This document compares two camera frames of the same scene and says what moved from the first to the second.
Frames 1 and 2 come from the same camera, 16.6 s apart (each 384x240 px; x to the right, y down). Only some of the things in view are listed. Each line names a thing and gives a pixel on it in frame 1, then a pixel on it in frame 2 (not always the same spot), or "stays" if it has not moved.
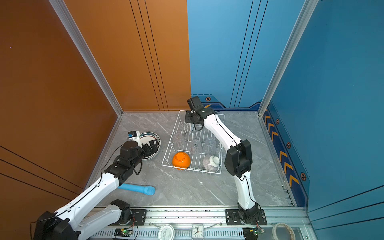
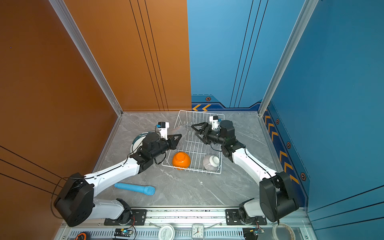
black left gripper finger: [149, 150] → [173, 140]
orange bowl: [181, 160] stays
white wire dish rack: [190, 147] stays
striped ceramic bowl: [211, 163] stays
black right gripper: [187, 119] → [206, 127]
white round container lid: [166, 232] stays
